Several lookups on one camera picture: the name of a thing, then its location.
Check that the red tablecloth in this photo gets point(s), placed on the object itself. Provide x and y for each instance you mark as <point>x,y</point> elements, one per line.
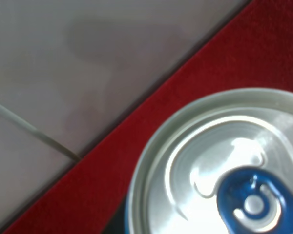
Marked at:
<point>253,49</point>

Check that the blue drink can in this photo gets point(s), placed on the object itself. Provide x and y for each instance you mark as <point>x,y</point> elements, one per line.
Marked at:
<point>221,165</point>

